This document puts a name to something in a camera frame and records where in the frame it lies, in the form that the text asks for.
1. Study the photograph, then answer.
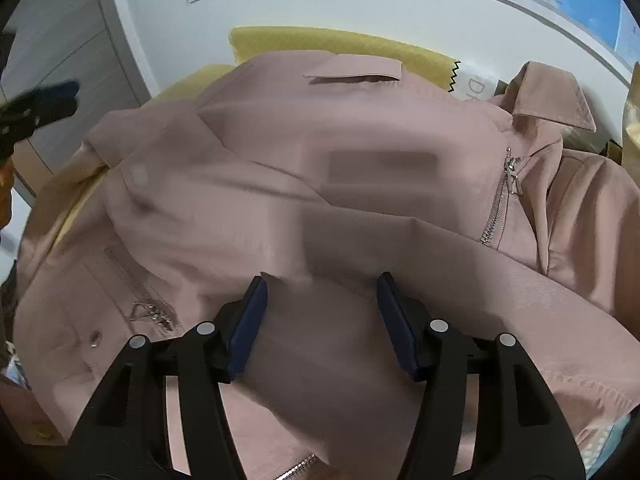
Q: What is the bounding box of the pink zip jacket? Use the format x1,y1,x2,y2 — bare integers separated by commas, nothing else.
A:
12,50,640,480

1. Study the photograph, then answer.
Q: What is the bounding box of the person's left hand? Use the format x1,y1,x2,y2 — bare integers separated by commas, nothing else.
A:
0,158,14,229

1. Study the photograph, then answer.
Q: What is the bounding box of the grey wardrobe door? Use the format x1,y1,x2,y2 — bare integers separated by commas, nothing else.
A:
1,0,151,195

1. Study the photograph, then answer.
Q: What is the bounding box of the patterned bed sheet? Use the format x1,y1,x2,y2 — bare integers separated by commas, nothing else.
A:
49,25,640,480

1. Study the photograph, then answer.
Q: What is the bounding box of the cream jacket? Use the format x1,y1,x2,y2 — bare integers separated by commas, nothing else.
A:
623,63,640,166

